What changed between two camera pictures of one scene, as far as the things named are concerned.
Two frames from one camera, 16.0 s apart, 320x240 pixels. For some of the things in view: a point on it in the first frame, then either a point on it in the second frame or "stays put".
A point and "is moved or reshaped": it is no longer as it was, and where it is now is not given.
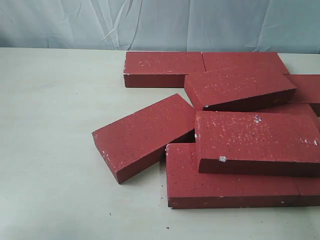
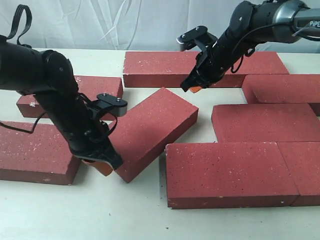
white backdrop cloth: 265,26 stays put
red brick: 160,69 stays put
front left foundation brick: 188,188 stays put
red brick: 240,87 -> 28,106
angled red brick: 139,141 is moved or reshaped
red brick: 237,63 stays put
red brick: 258,143 -> 36,152
